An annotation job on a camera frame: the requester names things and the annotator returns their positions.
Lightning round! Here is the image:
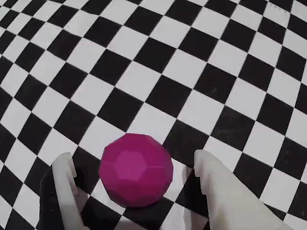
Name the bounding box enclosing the pink faceted ball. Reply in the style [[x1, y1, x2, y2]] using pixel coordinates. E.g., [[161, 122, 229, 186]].
[[99, 133, 174, 208]]

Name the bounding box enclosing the black white checkered table sheet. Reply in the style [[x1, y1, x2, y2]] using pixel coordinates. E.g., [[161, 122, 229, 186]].
[[0, 0, 307, 230]]

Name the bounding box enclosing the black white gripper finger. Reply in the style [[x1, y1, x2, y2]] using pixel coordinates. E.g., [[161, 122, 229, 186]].
[[39, 152, 91, 230]]

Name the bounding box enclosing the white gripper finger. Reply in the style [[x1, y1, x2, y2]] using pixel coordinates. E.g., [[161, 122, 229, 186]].
[[193, 149, 292, 230]]

